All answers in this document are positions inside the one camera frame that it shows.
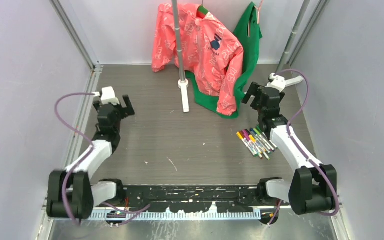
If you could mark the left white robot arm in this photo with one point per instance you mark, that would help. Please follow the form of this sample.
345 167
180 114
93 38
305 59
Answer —
70 194

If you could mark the right rack pole with foot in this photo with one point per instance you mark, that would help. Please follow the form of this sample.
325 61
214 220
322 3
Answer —
288 47

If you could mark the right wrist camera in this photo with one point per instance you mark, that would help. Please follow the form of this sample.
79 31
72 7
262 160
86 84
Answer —
277 81

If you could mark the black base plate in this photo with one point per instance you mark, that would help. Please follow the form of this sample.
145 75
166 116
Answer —
194 198

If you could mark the left rack pole with foot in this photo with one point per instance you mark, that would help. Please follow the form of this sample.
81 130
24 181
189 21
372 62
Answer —
183 83

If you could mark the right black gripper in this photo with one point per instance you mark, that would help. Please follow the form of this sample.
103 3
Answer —
254 90

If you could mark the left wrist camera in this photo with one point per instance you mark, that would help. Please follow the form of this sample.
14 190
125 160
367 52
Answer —
107 96

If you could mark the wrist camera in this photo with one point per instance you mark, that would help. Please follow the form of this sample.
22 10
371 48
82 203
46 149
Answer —
277 81
107 96

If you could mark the rack pole with foot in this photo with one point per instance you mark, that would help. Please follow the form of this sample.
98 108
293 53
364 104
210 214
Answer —
288 47
183 83

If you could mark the blue cap marker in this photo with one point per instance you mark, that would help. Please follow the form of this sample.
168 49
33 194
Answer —
259 142

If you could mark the brown cap marker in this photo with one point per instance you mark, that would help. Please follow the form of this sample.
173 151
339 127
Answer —
249 144

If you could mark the short yellow cap marker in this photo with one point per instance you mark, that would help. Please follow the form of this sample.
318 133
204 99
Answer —
261 155

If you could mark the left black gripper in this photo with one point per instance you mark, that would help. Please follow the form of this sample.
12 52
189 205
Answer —
128 110

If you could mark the lower magenta cap marker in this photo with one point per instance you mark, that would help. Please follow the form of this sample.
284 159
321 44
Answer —
250 142

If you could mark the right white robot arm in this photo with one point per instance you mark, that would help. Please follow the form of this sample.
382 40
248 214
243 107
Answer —
313 188

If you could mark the pink patterned jacket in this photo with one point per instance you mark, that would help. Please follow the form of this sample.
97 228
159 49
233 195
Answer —
209 50

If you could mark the green garment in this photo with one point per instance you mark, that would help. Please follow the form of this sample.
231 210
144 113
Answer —
249 35

